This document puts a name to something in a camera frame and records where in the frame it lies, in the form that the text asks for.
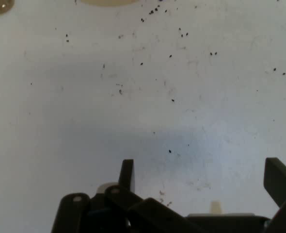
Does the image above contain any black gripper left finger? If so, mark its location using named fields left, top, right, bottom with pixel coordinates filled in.
left=51, top=159, right=202, bottom=233

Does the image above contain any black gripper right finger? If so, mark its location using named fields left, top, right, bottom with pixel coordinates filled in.
left=263, top=157, right=286, bottom=233

